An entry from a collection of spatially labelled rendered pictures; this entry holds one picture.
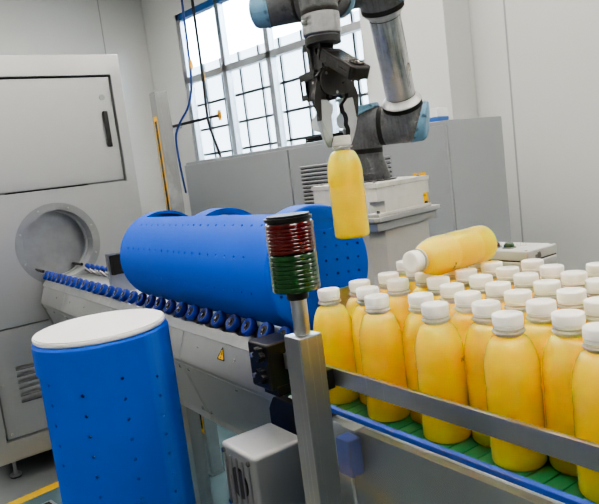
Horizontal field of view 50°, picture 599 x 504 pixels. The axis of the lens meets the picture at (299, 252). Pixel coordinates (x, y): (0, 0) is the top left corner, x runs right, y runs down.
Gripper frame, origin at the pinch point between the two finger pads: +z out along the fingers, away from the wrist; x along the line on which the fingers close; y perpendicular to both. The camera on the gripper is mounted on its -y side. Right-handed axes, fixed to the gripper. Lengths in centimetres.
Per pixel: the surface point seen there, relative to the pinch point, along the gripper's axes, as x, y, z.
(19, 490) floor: 64, 211, 134
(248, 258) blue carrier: 14.9, 19.0, 22.2
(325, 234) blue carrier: -1.7, 13.5, 19.5
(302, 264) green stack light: 32, -37, 17
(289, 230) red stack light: 33, -37, 12
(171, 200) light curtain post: -13, 157, 10
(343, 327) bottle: 13.7, -14.9, 32.6
